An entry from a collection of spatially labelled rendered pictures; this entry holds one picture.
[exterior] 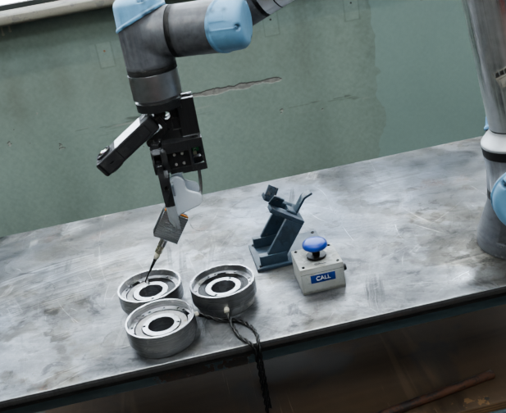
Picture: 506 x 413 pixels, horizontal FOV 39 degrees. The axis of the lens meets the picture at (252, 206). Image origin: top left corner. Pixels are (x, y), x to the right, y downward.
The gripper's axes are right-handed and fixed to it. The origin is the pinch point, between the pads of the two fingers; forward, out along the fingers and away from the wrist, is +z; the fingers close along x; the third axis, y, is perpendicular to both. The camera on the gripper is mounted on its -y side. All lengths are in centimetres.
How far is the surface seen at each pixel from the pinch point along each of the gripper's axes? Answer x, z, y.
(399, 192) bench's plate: 19, 13, 45
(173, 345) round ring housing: -19.3, 11.0, -3.4
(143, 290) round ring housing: -1.9, 10.6, -7.2
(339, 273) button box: -10.8, 10.6, 23.9
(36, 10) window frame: 146, -22, -32
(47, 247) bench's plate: 29.5, 12.9, -27.0
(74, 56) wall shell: 154, -3, -25
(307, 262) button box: -8.7, 8.6, 19.6
